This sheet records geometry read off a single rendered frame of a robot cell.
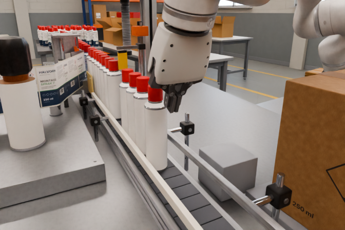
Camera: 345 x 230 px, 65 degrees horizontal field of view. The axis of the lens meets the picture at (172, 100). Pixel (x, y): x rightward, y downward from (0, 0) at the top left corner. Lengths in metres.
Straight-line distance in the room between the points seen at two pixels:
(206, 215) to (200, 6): 0.37
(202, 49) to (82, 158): 0.44
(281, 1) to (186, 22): 6.72
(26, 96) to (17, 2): 7.53
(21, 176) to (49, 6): 7.88
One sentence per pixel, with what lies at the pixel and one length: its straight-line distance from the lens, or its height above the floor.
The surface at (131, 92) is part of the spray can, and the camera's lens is 0.71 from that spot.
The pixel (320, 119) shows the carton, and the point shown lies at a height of 1.07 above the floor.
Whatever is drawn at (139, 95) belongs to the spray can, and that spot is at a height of 1.04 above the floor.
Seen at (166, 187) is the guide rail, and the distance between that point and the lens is 0.55.
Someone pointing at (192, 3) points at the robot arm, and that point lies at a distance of 0.40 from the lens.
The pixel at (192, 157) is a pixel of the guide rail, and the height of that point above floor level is 0.96.
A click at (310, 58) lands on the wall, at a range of 6.70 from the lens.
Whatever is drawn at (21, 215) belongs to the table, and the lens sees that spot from 0.70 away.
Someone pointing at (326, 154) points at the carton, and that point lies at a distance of 0.53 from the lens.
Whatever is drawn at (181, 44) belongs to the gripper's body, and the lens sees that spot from 0.43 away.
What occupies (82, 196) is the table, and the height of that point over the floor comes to 0.83.
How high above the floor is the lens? 1.24
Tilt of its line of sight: 18 degrees down
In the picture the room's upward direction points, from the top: straight up
